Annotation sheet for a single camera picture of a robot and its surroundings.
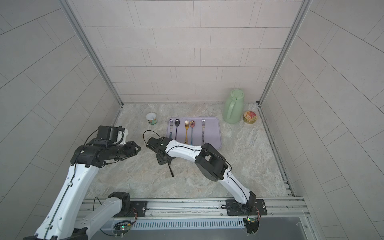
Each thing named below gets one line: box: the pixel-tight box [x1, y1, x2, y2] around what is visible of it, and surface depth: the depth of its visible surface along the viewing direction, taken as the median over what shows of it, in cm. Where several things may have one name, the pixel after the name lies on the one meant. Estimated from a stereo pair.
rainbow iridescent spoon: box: [189, 120, 196, 146], surface depth 104 cm
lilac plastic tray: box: [166, 117, 222, 149], surface depth 103 cm
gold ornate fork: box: [184, 120, 190, 144], surface depth 104 cm
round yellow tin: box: [242, 110, 258, 124], surface depth 107 cm
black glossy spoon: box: [174, 119, 180, 141], surface depth 105 cm
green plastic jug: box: [222, 89, 245, 124], surface depth 93 cm
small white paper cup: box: [146, 112, 158, 125], surface depth 103 cm
